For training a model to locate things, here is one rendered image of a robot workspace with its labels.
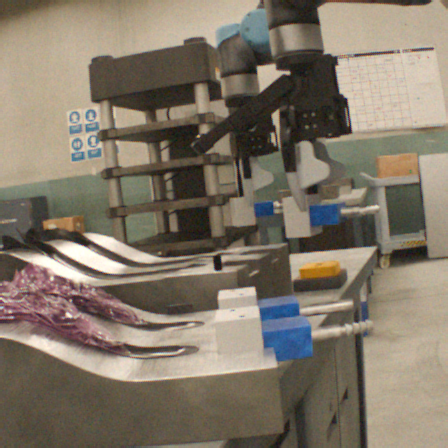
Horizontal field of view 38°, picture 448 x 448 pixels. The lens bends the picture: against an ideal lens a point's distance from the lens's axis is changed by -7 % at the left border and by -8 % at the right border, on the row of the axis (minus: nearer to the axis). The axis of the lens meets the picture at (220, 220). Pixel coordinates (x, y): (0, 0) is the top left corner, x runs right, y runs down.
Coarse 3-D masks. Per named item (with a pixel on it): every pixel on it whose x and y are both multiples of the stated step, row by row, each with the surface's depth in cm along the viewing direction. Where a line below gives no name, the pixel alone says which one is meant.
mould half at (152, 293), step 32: (0, 256) 88; (32, 256) 89; (96, 256) 100; (128, 256) 105; (192, 256) 105; (224, 256) 94; (256, 256) 90; (288, 256) 102; (128, 288) 82; (160, 288) 81; (192, 288) 80; (224, 288) 79; (256, 288) 85; (288, 288) 100
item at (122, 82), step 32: (96, 64) 489; (128, 64) 484; (160, 64) 478; (192, 64) 473; (96, 96) 491; (128, 96) 496; (160, 96) 521; (192, 96) 547; (128, 128) 490; (160, 128) 485; (192, 128) 515; (160, 160) 600; (192, 160) 481; (224, 160) 499; (160, 192) 600; (192, 192) 615; (160, 224) 602; (192, 224) 617; (256, 224) 588; (160, 256) 603
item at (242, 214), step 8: (232, 200) 133; (240, 200) 132; (232, 208) 134; (240, 208) 132; (248, 208) 132; (256, 208) 133; (264, 208) 133; (272, 208) 133; (280, 208) 135; (232, 216) 136; (240, 216) 132; (248, 216) 132; (256, 216) 133; (240, 224) 132; (248, 224) 132
